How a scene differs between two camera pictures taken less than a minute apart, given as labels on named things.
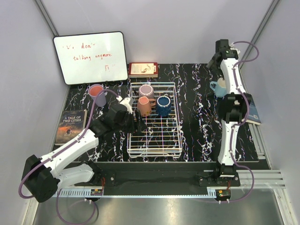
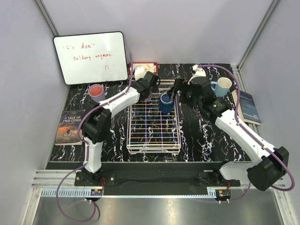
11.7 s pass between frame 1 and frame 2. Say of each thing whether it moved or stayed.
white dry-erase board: stayed
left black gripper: moved
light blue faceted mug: stayed
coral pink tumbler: stayed
